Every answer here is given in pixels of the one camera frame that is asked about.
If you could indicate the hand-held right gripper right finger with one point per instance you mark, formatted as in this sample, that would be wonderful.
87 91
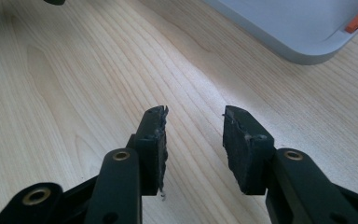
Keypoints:
245 155

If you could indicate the white shoe box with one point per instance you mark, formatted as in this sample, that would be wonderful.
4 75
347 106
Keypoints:
292 28

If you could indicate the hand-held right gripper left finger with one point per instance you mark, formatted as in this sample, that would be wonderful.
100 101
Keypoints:
150 149

